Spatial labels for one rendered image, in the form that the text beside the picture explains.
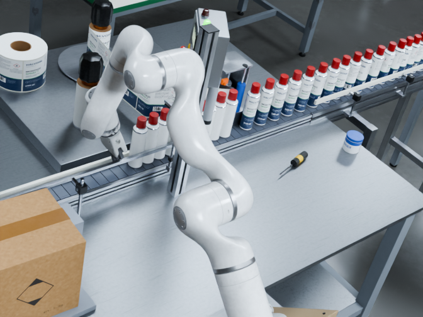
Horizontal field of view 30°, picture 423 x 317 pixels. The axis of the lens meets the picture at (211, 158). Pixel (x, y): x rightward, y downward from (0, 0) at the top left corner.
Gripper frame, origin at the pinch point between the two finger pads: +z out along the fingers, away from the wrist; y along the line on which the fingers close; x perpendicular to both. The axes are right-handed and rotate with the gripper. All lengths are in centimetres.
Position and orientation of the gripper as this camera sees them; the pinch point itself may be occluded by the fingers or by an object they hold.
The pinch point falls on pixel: (116, 158)
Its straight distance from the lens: 274.2
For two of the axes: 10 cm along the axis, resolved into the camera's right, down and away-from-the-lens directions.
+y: -6.1, -5.7, 5.6
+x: -7.9, 5.2, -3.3
